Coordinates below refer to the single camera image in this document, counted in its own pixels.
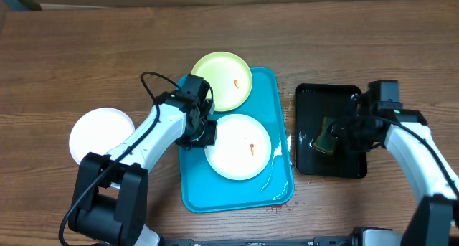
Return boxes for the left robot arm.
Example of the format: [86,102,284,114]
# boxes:
[58,75,217,246]

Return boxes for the light green plate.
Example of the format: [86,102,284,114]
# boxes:
[191,52,252,112]

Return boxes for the yellow green sponge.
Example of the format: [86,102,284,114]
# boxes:
[312,117,336,155]

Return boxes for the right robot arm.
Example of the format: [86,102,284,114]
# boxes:
[328,80,458,245]

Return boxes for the black water tray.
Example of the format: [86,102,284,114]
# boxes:
[295,83,367,179]

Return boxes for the white plate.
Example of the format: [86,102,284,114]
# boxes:
[204,114,271,181]
[68,107,136,189]

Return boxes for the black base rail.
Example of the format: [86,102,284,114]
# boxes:
[157,227,402,246]

